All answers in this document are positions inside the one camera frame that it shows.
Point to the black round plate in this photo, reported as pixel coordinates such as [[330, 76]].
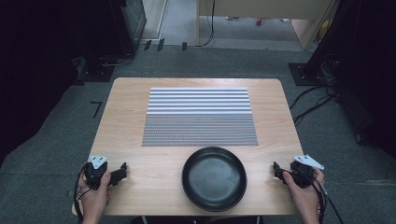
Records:
[[214, 179]]

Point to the black stand foot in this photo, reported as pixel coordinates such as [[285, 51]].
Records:
[[95, 73]]

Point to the black stand base plate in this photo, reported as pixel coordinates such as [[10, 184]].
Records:
[[303, 74]]

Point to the black tape corner mark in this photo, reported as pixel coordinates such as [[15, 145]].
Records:
[[97, 107]]

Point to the person's left hand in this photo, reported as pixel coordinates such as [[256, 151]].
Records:
[[95, 196]]

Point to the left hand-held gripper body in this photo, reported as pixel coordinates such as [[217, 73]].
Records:
[[93, 175]]

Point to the person's right hand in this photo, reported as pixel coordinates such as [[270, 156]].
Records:
[[303, 193]]

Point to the striped grey white placemat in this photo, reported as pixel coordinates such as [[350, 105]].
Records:
[[199, 118]]

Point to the light wooden cabinet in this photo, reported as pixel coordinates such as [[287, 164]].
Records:
[[264, 7]]

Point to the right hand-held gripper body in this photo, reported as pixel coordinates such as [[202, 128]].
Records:
[[301, 174]]

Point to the black tape strip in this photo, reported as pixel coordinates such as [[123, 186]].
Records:
[[184, 46], [147, 45], [160, 44]]

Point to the dark equipment case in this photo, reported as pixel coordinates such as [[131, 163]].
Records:
[[134, 21]]

